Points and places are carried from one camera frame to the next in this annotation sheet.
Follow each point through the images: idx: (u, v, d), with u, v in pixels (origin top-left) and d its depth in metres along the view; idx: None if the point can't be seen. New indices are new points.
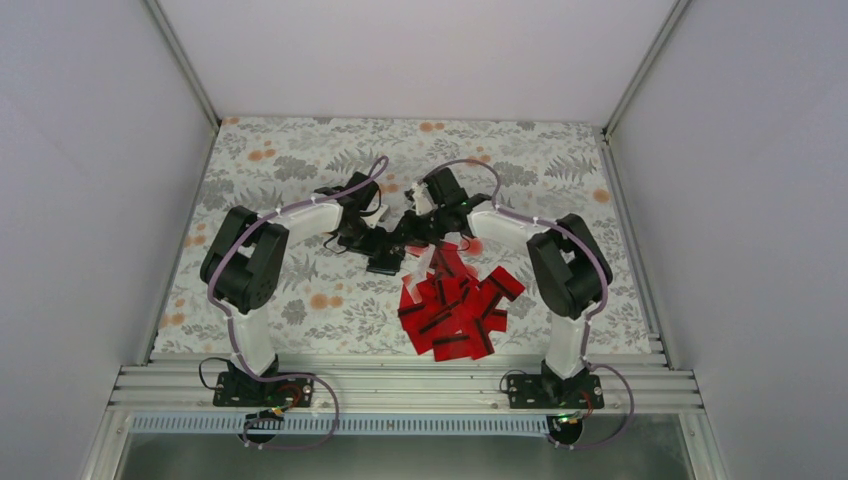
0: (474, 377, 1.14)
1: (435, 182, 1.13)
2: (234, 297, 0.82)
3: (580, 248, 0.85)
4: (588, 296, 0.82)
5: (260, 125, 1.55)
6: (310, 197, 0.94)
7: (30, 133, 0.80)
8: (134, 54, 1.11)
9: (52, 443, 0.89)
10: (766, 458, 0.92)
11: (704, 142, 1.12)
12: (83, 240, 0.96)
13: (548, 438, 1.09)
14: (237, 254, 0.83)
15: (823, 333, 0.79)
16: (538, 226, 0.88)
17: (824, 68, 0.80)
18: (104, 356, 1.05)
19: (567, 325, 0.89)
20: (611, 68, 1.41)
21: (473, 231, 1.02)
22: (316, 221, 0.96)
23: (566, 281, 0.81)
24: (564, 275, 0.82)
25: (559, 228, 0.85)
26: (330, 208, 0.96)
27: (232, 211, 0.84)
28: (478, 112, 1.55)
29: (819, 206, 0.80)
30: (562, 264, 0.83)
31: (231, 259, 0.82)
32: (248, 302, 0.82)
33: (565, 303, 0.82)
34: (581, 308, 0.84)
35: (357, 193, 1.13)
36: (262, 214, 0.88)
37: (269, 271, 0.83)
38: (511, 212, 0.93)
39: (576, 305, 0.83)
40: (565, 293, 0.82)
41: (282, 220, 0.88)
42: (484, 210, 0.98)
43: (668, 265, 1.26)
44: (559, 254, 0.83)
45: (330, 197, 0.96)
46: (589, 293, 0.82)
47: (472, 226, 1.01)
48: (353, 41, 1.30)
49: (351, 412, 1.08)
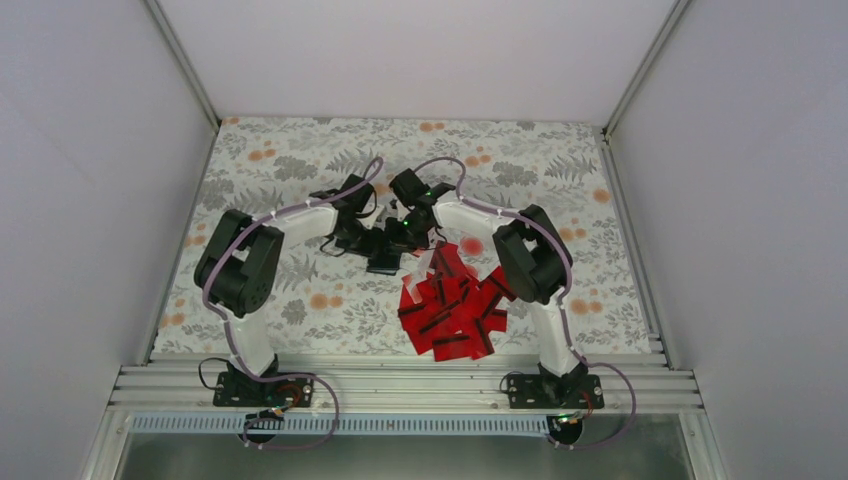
0: (474, 377, 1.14)
1: (398, 184, 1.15)
2: (229, 301, 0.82)
3: (545, 237, 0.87)
4: (552, 280, 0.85)
5: (260, 126, 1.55)
6: (305, 201, 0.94)
7: (29, 131, 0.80)
8: (134, 52, 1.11)
9: (51, 442, 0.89)
10: (764, 456, 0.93)
11: (703, 142, 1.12)
12: (82, 238, 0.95)
13: (548, 438, 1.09)
14: (231, 257, 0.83)
15: (821, 330, 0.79)
16: (502, 218, 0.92)
17: (825, 67, 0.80)
18: (105, 356, 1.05)
19: (542, 312, 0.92)
20: (611, 68, 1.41)
21: (437, 219, 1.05)
22: (314, 225, 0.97)
23: (531, 269, 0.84)
24: (528, 264, 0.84)
25: (522, 217, 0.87)
26: (326, 212, 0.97)
27: (227, 213, 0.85)
28: (478, 112, 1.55)
29: (819, 205, 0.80)
30: (526, 254, 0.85)
31: (226, 263, 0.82)
32: (244, 306, 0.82)
33: (531, 288, 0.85)
34: (548, 293, 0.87)
35: (351, 196, 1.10)
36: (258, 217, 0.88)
37: (266, 273, 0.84)
38: (475, 202, 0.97)
39: (543, 291, 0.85)
40: (531, 280, 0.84)
41: (280, 223, 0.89)
42: (449, 198, 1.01)
43: (668, 265, 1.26)
44: (523, 244, 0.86)
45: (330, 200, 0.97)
46: (552, 277, 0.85)
47: (437, 216, 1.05)
48: (352, 42, 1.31)
49: (352, 412, 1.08)
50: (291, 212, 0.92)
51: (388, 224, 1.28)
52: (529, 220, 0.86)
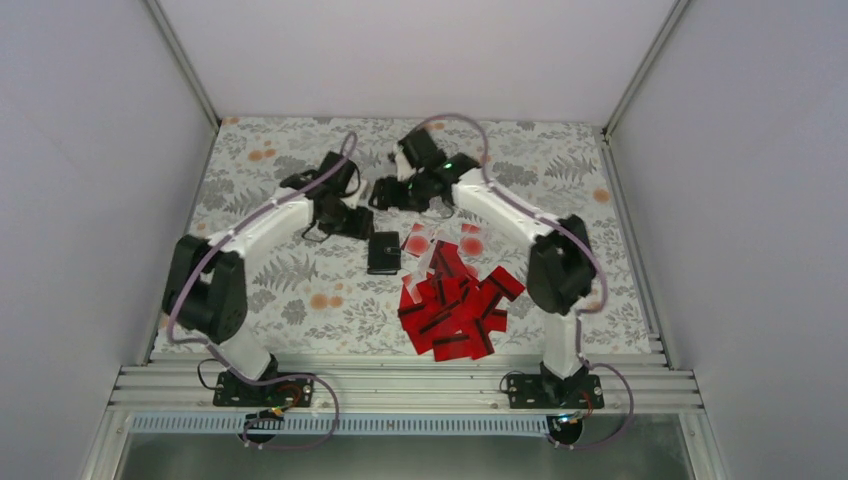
0: (474, 377, 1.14)
1: (412, 144, 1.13)
2: (202, 329, 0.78)
3: (578, 249, 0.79)
4: (579, 295, 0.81)
5: (260, 126, 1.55)
6: (272, 201, 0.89)
7: (28, 132, 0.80)
8: (134, 53, 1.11)
9: (52, 443, 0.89)
10: (764, 456, 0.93)
11: (703, 142, 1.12)
12: (82, 238, 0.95)
13: (548, 438, 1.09)
14: (195, 283, 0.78)
15: (821, 330, 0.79)
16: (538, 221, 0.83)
17: (825, 67, 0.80)
18: (105, 356, 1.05)
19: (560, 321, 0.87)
20: (611, 68, 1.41)
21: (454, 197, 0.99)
22: (291, 224, 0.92)
23: (563, 287, 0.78)
24: (562, 281, 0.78)
25: (558, 228, 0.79)
26: (298, 205, 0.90)
27: (185, 240, 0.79)
28: (478, 112, 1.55)
29: (819, 206, 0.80)
30: (561, 270, 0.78)
31: (192, 292, 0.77)
32: (218, 333, 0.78)
33: (558, 304, 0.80)
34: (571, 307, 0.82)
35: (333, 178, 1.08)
36: (216, 237, 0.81)
37: (233, 298, 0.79)
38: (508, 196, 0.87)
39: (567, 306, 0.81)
40: (560, 297, 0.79)
41: (245, 240, 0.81)
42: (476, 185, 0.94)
43: (668, 265, 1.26)
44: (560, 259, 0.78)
45: (302, 192, 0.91)
46: (580, 293, 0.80)
47: (458, 197, 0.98)
48: (352, 42, 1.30)
49: (352, 412, 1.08)
50: (251, 225, 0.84)
51: (386, 184, 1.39)
52: (566, 234, 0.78)
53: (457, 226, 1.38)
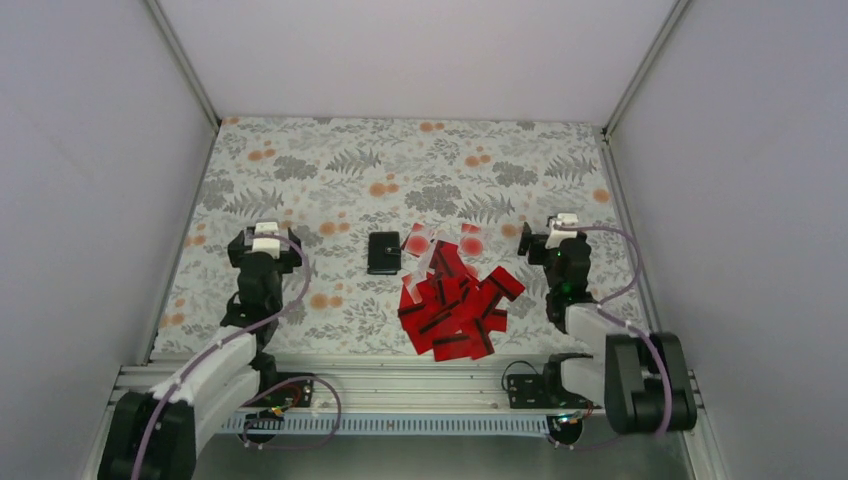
0: (474, 377, 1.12)
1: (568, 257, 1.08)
2: None
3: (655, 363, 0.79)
4: (652, 416, 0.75)
5: (260, 125, 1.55)
6: (213, 343, 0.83)
7: (29, 130, 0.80)
8: (135, 54, 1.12)
9: (53, 442, 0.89)
10: (762, 456, 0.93)
11: (702, 141, 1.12)
12: (82, 236, 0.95)
13: (548, 438, 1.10)
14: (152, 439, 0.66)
15: (822, 331, 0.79)
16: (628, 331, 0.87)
17: (825, 68, 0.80)
18: (105, 357, 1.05)
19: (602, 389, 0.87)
20: (612, 69, 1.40)
21: (566, 321, 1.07)
22: (240, 359, 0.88)
23: (632, 391, 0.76)
24: (632, 384, 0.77)
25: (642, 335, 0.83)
26: (242, 342, 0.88)
27: (126, 396, 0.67)
28: (478, 112, 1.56)
29: (820, 205, 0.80)
30: (633, 373, 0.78)
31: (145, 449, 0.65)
32: None
33: (625, 417, 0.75)
34: (639, 428, 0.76)
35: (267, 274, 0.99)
36: (160, 390, 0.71)
37: (186, 443, 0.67)
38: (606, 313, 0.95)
39: (636, 425, 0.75)
40: (627, 401, 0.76)
41: (193, 384, 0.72)
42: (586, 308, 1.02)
43: (667, 265, 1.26)
44: (636, 364, 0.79)
45: (246, 329, 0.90)
46: (652, 413, 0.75)
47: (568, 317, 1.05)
48: (352, 41, 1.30)
49: (351, 412, 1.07)
50: (197, 369, 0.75)
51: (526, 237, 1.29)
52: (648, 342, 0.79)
53: (457, 225, 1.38)
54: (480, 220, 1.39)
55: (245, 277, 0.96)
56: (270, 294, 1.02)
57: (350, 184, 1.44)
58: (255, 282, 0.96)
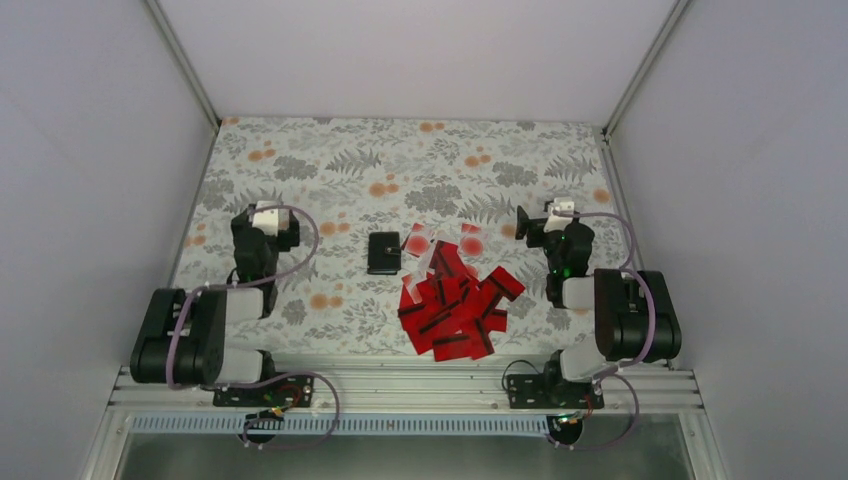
0: (474, 377, 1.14)
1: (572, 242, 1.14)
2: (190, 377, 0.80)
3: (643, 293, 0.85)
4: (636, 341, 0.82)
5: (259, 125, 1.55)
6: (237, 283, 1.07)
7: (28, 130, 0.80)
8: (134, 54, 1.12)
9: (52, 443, 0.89)
10: (763, 456, 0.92)
11: (703, 141, 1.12)
12: (82, 236, 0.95)
13: (548, 438, 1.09)
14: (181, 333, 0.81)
15: (822, 330, 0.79)
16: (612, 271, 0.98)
17: (825, 69, 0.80)
18: (105, 357, 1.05)
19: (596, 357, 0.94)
20: (612, 69, 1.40)
21: (565, 298, 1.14)
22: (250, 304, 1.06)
23: (618, 317, 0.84)
24: (618, 310, 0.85)
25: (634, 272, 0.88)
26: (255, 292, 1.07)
27: (159, 294, 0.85)
28: (478, 112, 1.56)
29: (820, 204, 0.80)
30: (618, 302, 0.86)
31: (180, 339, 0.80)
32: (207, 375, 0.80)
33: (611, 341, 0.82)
34: (624, 354, 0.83)
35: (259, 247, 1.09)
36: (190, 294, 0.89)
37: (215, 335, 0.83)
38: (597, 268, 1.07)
39: (620, 349, 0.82)
40: (614, 325, 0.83)
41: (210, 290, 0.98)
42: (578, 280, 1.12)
43: (666, 265, 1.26)
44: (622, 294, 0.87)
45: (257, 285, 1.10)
46: (637, 339, 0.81)
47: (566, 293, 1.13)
48: (351, 41, 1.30)
49: (351, 412, 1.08)
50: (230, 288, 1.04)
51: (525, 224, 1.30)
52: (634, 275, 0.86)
53: (457, 226, 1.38)
54: (480, 220, 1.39)
55: (240, 251, 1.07)
56: (265, 263, 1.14)
57: (350, 184, 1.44)
58: (250, 254, 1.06)
